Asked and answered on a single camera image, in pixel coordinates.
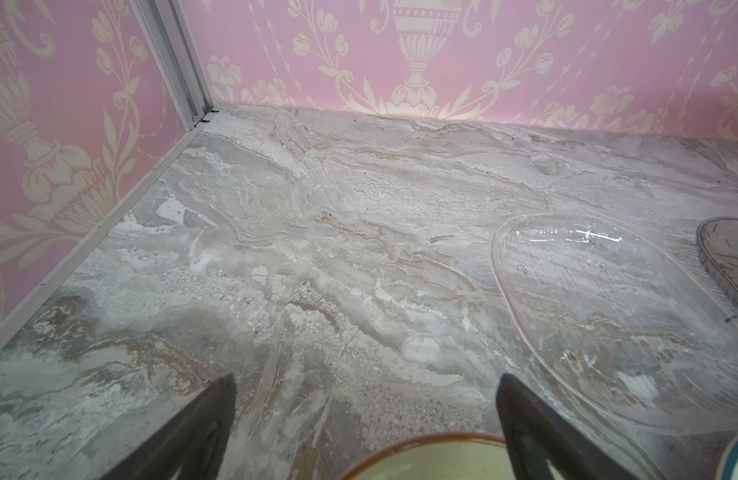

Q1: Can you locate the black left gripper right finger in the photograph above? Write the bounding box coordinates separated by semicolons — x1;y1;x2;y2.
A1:
496;373;634;479

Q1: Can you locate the aluminium left corner post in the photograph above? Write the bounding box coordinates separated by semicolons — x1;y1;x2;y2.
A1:
132;0;217;131

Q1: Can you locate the pale yellow bear plate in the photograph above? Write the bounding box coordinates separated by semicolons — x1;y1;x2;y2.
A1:
338;433;567;480

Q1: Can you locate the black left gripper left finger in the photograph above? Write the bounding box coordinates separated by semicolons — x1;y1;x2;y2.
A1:
104;374;237;479

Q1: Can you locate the beige plate with wheat sprig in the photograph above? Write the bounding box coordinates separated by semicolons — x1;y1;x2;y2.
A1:
696;217;738;309

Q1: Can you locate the clear glass plate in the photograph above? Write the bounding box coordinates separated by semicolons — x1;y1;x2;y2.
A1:
490;212;738;433

